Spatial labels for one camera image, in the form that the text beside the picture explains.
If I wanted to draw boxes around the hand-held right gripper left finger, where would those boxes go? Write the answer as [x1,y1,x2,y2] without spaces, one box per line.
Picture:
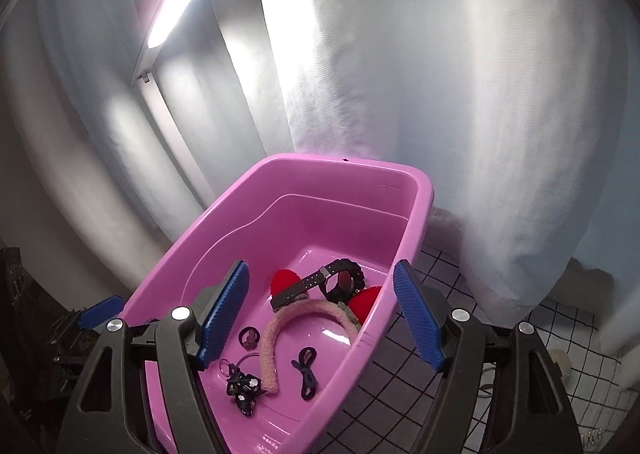
[60,260,250,454]

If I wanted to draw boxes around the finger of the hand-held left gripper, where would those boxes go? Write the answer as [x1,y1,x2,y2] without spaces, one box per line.
[80,296,125,329]

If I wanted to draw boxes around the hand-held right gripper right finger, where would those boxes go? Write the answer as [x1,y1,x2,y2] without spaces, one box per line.
[392,260,583,454]

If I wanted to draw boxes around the pink strawberry plush headband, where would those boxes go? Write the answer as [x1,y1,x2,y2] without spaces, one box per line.
[260,269,384,394]

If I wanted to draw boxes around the black studded charm keychain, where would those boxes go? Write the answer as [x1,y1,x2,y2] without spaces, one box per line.
[220,353,264,420]

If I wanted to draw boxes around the black wrist watch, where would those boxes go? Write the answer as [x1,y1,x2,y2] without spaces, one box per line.
[270,258,366,313]

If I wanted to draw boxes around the black bow hair tie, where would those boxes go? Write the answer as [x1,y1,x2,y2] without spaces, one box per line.
[291,346,319,402]

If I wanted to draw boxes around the pink plastic bin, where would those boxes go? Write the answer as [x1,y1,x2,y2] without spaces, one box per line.
[122,153,435,454]

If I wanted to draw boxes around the white black checkered tablecloth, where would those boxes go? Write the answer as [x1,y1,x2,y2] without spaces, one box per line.
[310,206,640,454]

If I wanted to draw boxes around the beige plush pouch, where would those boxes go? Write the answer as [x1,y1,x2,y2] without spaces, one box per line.
[550,350,575,379]

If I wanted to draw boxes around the pearl hair claw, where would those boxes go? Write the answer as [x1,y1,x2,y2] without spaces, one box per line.
[582,426,608,450]

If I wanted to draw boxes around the white curtain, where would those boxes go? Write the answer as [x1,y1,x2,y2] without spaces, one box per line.
[0,0,640,365]

